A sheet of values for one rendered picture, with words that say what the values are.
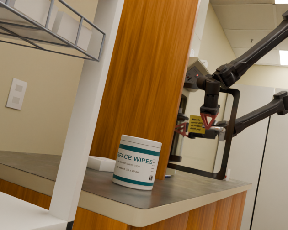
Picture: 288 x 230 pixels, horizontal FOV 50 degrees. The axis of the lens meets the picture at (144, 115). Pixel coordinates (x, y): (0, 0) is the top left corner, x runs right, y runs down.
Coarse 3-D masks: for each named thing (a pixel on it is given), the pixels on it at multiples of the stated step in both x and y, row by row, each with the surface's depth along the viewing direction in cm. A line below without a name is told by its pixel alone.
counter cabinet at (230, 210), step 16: (16, 192) 80; (32, 192) 78; (240, 192) 215; (48, 208) 75; (80, 208) 71; (208, 208) 132; (224, 208) 167; (240, 208) 228; (80, 224) 70; (96, 224) 68; (112, 224) 67; (160, 224) 83; (176, 224) 96; (192, 224) 113; (208, 224) 137; (224, 224) 175; (240, 224) 242
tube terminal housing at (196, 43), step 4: (196, 36) 166; (196, 40) 167; (192, 44) 163; (196, 44) 168; (192, 48) 164; (196, 48) 169; (196, 52) 170; (196, 56) 171; (168, 168) 158; (168, 172) 159; (172, 172) 164
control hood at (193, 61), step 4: (192, 60) 140; (196, 60) 140; (200, 60) 142; (188, 64) 140; (192, 64) 140; (196, 64) 142; (200, 64) 144; (188, 68) 142; (200, 68) 148; (204, 68) 150; (204, 72) 154; (208, 72) 157
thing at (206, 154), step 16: (192, 96) 138; (224, 96) 133; (192, 112) 137; (224, 112) 132; (176, 128) 139; (176, 144) 137; (192, 144) 135; (208, 144) 133; (224, 144) 130; (176, 160) 136; (192, 160) 134; (208, 160) 131; (224, 160) 129; (208, 176) 130; (224, 176) 128
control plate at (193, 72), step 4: (192, 68) 144; (196, 68) 146; (188, 72) 145; (192, 72) 147; (196, 72) 149; (200, 72) 152; (192, 76) 151; (196, 76) 153; (200, 76) 155; (192, 80) 155; (196, 80) 157
